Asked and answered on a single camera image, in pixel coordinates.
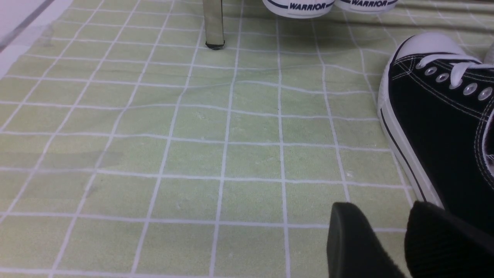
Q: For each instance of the white warrior sneaker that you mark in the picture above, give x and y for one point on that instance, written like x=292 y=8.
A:
x=366 y=6
x=299 y=9

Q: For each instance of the black canvas sneaker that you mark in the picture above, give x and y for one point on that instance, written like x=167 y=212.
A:
x=435 y=104

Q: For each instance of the white Warrior sneaker left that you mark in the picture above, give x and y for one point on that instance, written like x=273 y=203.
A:
x=299 y=9

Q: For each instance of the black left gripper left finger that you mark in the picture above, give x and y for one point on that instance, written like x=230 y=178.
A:
x=353 y=249

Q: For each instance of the white Warrior sneaker right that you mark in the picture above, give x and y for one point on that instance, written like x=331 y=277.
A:
x=366 y=6

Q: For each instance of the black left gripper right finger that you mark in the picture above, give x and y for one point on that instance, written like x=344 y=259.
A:
x=439 y=245

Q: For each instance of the metal shoe rack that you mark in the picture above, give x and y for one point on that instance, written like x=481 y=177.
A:
x=213 y=16

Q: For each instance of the green grid tablecloth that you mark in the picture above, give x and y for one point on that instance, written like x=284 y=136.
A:
x=131 y=150

